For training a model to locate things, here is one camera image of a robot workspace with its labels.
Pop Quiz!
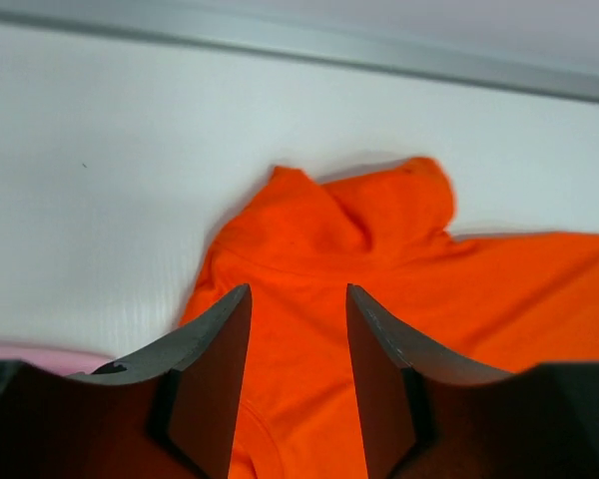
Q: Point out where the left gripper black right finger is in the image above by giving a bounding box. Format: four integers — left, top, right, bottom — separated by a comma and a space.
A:
346, 285, 599, 478

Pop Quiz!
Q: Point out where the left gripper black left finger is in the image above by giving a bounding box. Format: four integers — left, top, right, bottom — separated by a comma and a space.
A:
0, 285, 252, 478

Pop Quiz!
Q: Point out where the orange t shirt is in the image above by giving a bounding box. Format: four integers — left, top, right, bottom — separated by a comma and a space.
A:
183, 158, 599, 478

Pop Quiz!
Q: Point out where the pink t shirt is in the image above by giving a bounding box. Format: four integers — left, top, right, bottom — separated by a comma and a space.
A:
0, 341, 113, 376

